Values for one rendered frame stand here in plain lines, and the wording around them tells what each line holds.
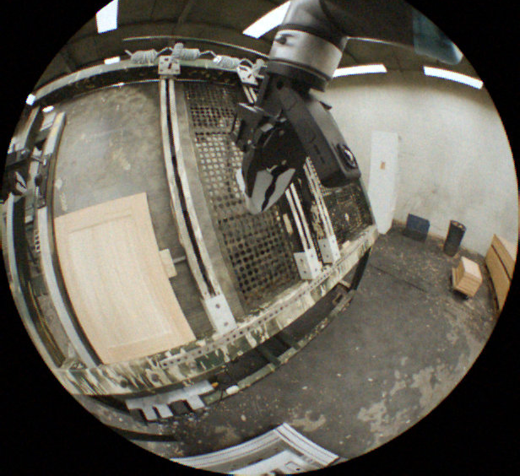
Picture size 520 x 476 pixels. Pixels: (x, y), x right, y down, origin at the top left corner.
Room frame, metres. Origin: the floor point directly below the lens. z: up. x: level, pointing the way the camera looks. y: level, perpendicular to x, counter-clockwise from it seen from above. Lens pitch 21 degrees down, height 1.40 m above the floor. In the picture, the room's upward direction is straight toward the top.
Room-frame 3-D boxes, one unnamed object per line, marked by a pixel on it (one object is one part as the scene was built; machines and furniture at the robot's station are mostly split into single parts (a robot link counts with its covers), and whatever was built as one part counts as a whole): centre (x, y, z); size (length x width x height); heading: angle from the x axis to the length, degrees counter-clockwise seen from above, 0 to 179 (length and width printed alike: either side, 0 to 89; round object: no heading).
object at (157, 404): (0.02, 0.26, 0.69); 0.50 x 0.14 x 0.24; 128
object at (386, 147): (3.05, -2.63, 1.03); 0.61 x 0.58 x 2.05; 126
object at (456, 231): (1.54, -3.97, 0.33); 0.52 x 0.51 x 0.65; 126
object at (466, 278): (0.62, -3.04, 0.20); 0.61 x 0.53 x 0.40; 126
